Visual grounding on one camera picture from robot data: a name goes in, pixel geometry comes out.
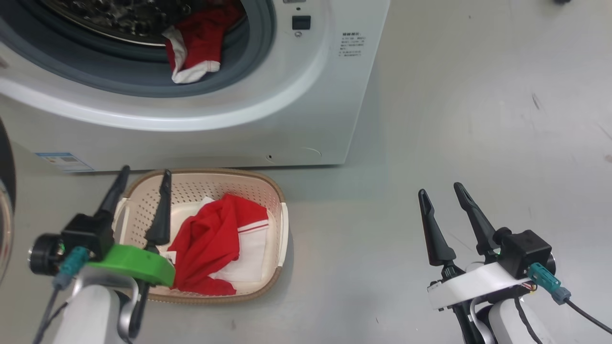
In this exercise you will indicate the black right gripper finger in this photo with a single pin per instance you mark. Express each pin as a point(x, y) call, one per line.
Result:
point(480, 229)
point(437, 243)

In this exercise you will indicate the blue energy label sticker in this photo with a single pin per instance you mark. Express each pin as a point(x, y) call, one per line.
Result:
point(64, 161)

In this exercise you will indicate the red garment with white trim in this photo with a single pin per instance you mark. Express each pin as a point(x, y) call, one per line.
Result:
point(210, 239)
point(201, 43)

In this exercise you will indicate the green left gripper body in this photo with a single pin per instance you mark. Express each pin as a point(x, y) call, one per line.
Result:
point(134, 260)

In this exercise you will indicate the grey rubber door seal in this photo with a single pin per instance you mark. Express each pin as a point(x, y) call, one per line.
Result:
point(119, 76)

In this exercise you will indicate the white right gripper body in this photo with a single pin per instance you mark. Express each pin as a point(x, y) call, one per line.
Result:
point(478, 284)

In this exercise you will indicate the white washing machine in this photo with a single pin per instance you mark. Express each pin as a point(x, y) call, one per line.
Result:
point(215, 138)

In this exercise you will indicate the round glass washing machine door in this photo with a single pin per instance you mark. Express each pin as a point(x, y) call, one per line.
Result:
point(5, 191)

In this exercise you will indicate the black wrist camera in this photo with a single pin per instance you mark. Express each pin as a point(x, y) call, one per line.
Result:
point(86, 236)
point(523, 251)

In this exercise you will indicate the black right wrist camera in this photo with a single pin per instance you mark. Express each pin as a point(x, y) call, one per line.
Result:
point(523, 251)

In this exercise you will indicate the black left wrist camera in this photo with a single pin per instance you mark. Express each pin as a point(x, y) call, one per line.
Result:
point(86, 236)

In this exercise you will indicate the perforated steel drum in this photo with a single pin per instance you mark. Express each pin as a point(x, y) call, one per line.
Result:
point(119, 19)

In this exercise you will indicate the cream perforated laundry basket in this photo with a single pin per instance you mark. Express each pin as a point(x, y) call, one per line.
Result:
point(267, 267)

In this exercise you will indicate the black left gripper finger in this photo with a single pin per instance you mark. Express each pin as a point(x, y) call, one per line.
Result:
point(162, 224)
point(114, 196)

